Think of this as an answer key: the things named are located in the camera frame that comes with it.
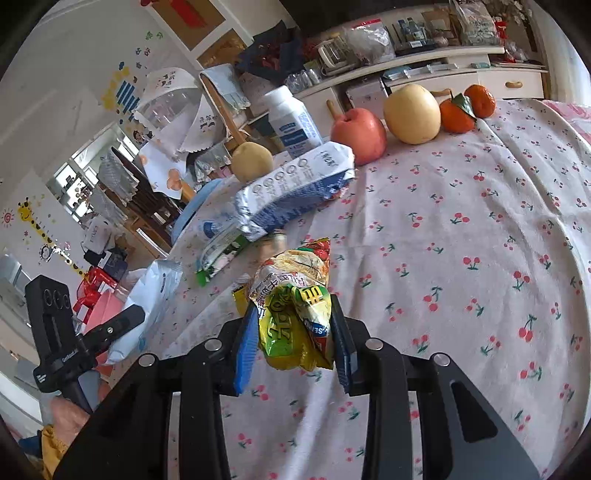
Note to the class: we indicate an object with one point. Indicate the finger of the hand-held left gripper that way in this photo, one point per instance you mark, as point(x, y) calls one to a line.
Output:
point(115, 325)

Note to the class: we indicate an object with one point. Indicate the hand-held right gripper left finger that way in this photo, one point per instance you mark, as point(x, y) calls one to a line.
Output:
point(244, 355)

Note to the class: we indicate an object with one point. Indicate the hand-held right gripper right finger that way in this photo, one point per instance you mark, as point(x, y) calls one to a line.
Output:
point(344, 355)

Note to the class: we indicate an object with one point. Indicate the white blue packet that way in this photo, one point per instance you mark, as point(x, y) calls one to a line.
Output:
point(147, 304)

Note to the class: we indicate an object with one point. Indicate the yellow green snack packet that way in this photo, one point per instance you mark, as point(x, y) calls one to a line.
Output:
point(291, 318)

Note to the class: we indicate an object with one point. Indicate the green white wrapper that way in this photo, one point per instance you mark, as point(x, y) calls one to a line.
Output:
point(221, 254)

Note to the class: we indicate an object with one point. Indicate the white plastic wrap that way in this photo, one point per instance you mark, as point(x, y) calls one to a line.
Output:
point(216, 224)

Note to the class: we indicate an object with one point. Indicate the silver blue packet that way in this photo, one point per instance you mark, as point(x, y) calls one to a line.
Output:
point(295, 189)

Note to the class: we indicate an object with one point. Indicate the person's left hand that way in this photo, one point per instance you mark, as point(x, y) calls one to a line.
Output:
point(67, 417)

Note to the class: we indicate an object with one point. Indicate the red gift box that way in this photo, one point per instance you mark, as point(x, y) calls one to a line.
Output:
point(94, 281)

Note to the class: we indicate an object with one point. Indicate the dark blue box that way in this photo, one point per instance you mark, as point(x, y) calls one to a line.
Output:
point(115, 264)

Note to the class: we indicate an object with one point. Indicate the white paper bag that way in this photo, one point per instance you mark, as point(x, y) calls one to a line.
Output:
point(97, 230)

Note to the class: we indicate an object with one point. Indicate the dark chair grey lace cover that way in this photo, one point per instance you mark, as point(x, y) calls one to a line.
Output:
point(143, 207)

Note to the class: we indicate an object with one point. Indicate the dining table orange print cloth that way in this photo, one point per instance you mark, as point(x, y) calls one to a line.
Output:
point(161, 166)

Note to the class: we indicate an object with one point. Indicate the small yellow pear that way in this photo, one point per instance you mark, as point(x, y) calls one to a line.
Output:
point(251, 161)

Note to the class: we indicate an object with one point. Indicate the red apple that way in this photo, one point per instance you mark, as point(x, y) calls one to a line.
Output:
point(360, 136)

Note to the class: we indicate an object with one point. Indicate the light wooden chair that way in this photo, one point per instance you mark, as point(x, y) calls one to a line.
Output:
point(227, 117)

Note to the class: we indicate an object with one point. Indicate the white bottle with blue label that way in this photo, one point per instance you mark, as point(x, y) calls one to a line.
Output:
point(291, 120)

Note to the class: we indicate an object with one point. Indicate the large yellow pear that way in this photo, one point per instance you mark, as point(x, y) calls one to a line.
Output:
point(412, 113)

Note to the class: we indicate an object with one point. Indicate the pink storage box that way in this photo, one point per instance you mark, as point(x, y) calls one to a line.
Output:
point(367, 97)

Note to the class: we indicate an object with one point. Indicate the orange with green leaf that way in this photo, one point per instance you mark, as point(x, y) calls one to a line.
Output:
point(455, 117)

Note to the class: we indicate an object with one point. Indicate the white printed sack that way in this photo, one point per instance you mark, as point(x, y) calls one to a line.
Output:
point(256, 92)

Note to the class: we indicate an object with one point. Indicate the light blue towel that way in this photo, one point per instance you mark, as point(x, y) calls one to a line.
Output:
point(226, 85)

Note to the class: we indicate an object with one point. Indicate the set of glass cups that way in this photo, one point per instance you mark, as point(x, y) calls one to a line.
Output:
point(302, 81)

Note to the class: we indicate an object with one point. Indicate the plain orange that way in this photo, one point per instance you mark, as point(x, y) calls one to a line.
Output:
point(481, 99)

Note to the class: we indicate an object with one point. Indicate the white kettle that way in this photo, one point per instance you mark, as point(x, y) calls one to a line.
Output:
point(334, 55)

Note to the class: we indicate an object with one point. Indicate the dark wrapped flower bouquet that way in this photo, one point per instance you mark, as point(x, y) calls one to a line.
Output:
point(272, 50)

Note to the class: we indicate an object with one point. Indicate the white television cabinet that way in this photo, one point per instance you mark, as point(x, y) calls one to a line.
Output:
point(489, 81)

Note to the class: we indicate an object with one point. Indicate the clear plastic food bag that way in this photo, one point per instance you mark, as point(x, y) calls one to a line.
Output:
point(369, 41)

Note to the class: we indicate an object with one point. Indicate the red checked table cover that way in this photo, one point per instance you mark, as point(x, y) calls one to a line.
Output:
point(572, 120)

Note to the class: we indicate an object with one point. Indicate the pack of small bottles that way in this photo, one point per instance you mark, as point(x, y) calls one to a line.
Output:
point(413, 30)

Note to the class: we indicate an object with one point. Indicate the brown paper bag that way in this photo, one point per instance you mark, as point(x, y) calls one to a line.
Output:
point(438, 23)

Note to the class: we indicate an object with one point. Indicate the large clear snack bag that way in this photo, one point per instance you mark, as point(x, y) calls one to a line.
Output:
point(473, 21)

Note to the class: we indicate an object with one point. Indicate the giraffe height wall sticker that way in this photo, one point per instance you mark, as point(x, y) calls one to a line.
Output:
point(32, 217)

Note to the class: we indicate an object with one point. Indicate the blue yellow wall stickers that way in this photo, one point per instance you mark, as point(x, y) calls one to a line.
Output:
point(122, 90)

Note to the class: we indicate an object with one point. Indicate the brown wall panel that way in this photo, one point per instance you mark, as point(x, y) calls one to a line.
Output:
point(189, 25)

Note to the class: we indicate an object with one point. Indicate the red knot wall decoration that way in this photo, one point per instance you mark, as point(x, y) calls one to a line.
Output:
point(184, 5)

